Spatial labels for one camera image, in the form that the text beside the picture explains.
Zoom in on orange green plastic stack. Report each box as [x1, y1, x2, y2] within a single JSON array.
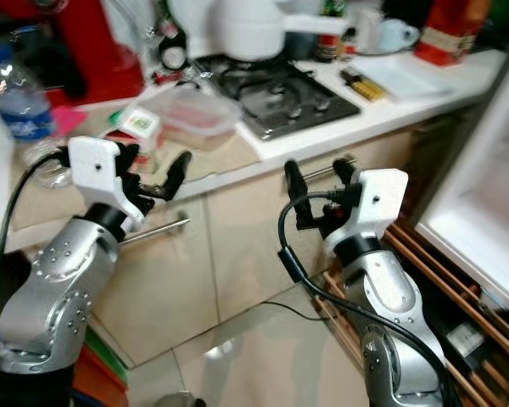
[[72, 326, 130, 407]]

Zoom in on pale blue mug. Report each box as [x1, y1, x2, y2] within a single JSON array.
[[373, 17, 421, 52]]

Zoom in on white cutting board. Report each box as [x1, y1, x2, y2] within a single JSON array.
[[352, 53, 463, 103]]

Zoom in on red package box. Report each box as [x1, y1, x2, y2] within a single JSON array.
[[413, 0, 493, 67]]

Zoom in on brown sauce bottle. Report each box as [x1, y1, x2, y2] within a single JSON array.
[[314, 0, 347, 63]]

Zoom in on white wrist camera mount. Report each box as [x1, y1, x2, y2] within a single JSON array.
[[68, 136, 147, 228], [324, 168, 410, 255]]

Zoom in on grey robot leg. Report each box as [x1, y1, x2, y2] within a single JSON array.
[[155, 391, 198, 407]]

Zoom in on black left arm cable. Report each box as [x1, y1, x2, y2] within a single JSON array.
[[0, 146, 73, 259]]

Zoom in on dark bottle white label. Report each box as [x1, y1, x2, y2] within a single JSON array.
[[155, 0, 189, 73]]

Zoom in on wooden slat rack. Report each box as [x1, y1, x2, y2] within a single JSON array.
[[312, 219, 509, 407]]

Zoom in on white pot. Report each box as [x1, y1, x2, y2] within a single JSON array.
[[168, 0, 349, 62]]

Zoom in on clear water bottle blue label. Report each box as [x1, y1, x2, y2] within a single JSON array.
[[0, 42, 64, 187]]

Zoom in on pink sponge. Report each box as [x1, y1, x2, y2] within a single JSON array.
[[49, 103, 84, 137]]

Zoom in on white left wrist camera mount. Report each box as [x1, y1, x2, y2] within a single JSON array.
[[68, 136, 147, 228]]

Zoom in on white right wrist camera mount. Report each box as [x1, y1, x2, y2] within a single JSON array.
[[324, 168, 410, 255]]

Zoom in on white carton green cap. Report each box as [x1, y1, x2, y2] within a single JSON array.
[[104, 105, 164, 155]]

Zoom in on steel cabinet handle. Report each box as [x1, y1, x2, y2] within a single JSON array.
[[284, 154, 357, 183], [119, 218, 192, 247]]

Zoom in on red kitchen machine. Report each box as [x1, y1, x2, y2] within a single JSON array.
[[0, 0, 145, 107]]

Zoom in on black gas stove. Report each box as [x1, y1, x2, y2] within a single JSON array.
[[193, 53, 362, 142]]

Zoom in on flat black box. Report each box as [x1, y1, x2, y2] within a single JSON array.
[[428, 293, 497, 378]]

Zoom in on clear plastic food container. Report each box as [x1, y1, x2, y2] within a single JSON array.
[[144, 85, 243, 153]]

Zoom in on white cup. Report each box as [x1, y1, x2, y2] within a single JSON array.
[[350, 7, 383, 53]]

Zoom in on black floor cable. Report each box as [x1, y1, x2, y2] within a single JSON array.
[[256, 299, 325, 325]]

